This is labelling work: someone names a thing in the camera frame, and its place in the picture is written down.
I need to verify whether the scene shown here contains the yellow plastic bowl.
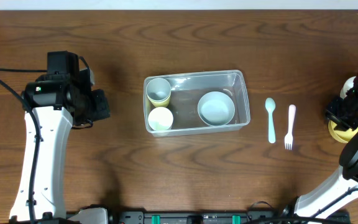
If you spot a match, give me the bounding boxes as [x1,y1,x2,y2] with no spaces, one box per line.
[328,121,358,143]

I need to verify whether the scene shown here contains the white plastic bowl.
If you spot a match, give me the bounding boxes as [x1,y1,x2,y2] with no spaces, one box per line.
[340,77,355,99]

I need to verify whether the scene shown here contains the grey plastic cup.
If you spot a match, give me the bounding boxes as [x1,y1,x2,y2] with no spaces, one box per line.
[146,78,171,101]

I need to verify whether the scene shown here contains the white plastic cup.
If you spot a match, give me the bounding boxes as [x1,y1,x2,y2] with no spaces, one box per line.
[147,107,173,131]

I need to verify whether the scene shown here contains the yellow plastic cup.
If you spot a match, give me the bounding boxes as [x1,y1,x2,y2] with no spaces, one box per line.
[147,93,171,107]

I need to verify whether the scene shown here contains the clear plastic container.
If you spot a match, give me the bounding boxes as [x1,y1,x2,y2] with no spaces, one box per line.
[143,70,250,137]

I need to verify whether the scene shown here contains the grey plastic bowl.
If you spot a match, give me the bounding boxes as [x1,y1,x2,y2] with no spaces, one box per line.
[197,91,236,126]

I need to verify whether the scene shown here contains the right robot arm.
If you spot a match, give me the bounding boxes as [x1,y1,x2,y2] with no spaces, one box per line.
[293,72,358,219]

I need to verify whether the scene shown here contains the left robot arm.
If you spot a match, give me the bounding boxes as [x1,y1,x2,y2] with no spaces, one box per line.
[9,51,110,223]

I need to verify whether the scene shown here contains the pink plastic fork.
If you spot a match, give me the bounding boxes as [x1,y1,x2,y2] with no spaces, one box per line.
[284,105,296,150]

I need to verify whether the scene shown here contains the mint green plastic spoon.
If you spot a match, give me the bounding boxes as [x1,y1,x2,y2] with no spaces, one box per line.
[265,98,276,144]

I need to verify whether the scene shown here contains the left black cable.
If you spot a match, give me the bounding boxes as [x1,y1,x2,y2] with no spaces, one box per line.
[0,65,48,224]

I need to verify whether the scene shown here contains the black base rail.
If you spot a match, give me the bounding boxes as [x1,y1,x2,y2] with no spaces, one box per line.
[65,207,351,224]

